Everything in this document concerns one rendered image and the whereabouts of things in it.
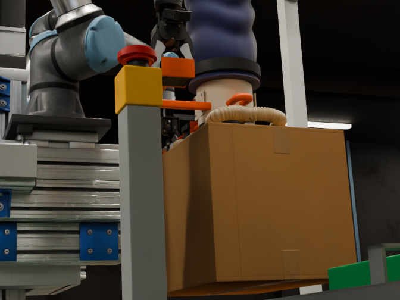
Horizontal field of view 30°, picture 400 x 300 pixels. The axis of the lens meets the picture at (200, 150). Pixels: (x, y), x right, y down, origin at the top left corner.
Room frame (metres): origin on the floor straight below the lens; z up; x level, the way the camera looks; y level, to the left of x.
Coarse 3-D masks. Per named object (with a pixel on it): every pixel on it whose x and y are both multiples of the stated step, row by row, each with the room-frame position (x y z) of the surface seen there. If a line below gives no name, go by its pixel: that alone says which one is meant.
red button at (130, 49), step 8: (128, 48) 1.20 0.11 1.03; (136, 48) 1.20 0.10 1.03; (144, 48) 1.20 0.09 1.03; (120, 56) 1.22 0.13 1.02; (128, 56) 1.21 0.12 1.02; (136, 56) 1.21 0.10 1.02; (144, 56) 1.21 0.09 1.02; (152, 56) 1.22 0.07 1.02; (128, 64) 1.22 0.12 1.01; (136, 64) 1.22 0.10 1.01; (144, 64) 1.22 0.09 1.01; (152, 64) 1.25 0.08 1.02
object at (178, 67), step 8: (160, 64) 1.77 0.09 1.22; (168, 64) 1.74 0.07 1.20; (176, 64) 1.75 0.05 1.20; (184, 64) 1.76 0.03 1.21; (192, 64) 1.76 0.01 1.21; (168, 72) 1.74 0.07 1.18; (176, 72) 1.75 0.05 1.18; (184, 72) 1.76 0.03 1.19; (192, 72) 1.76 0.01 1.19; (168, 80) 1.78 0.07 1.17; (176, 80) 1.78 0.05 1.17; (184, 80) 1.78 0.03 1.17
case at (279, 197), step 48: (192, 144) 1.91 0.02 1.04; (240, 144) 1.84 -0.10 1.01; (288, 144) 1.89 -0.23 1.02; (336, 144) 1.94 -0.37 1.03; (192, 192) 1.92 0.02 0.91; (240, 192) 1.84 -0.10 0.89; (288, 192) 1.89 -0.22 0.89; (336, 192) 1.94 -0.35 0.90; (192, 240) 1.94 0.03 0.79; (240, 240) 1.83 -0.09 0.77; (288, 240) 1.88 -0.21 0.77; (336, 240) 1.94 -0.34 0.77; (192, 288) 2.00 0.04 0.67; (240, 288) 2.13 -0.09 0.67; (288, 288) 2.26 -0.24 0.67
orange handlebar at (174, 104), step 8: (232, 96) 2.03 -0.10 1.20; (240, 96) 2.01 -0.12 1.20; (248, 96) 2.02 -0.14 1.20; (168, 104) 2.04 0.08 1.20; (176, 104) 2.05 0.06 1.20; (184, 104) 2.06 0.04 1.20; (192, 104) 2.07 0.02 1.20; (200, 104) 2.08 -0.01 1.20; (208, 104) 2.09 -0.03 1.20; (232, 104) 2.05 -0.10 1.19; (240, 104) 2.08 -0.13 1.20
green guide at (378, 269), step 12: (372, 252) 0.93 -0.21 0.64; (384, 252) 0.91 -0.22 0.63; (348, 264) 1.13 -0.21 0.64; (360, 264) 1.10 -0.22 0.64; (372, 264) 0.94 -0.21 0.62; (384, 264) 0.91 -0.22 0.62; (396, 264) 1.01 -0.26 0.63; (336, 276) 1.16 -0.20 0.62; (348, 276) 1.13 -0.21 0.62; (360, 276) 1.10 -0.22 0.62; (372, 276) 0.94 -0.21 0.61; (384, 276) 0.91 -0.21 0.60; (396, 276) 1.02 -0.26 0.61; (336, 288) 1.16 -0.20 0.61
